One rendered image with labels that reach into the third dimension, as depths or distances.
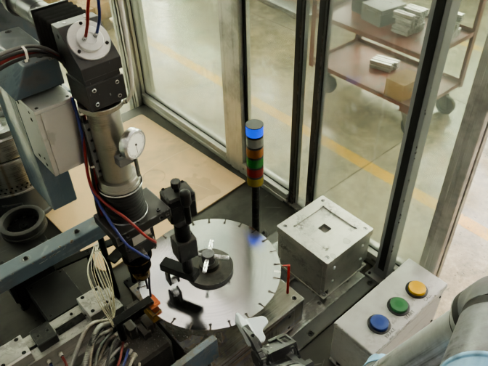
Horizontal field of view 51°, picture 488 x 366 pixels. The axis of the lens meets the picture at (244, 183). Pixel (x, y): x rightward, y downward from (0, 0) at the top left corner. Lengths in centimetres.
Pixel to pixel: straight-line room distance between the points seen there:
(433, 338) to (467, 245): 192
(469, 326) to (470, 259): 203
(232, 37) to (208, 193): 51
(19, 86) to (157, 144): 114
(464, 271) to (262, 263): 153
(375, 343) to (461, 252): 156
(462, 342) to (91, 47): 59
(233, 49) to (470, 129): 73
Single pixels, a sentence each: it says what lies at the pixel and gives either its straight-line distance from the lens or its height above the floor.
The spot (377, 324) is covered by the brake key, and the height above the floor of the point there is 91.
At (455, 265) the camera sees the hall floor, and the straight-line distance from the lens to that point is 263.
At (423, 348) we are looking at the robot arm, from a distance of 86.
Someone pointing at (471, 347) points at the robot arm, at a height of 138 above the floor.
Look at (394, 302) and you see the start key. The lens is 125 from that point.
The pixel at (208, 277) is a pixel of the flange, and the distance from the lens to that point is 119.
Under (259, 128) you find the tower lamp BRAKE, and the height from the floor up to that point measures 116.
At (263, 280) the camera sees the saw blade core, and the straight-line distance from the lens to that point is 119.
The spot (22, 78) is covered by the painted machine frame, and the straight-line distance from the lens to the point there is 84.
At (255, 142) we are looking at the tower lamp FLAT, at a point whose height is 112.
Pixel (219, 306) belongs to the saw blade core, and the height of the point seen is 95.
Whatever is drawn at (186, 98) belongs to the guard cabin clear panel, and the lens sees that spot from 192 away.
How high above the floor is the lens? 188
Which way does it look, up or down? 40 degrees down
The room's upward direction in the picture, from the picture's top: 2 degrees counter-clockwise
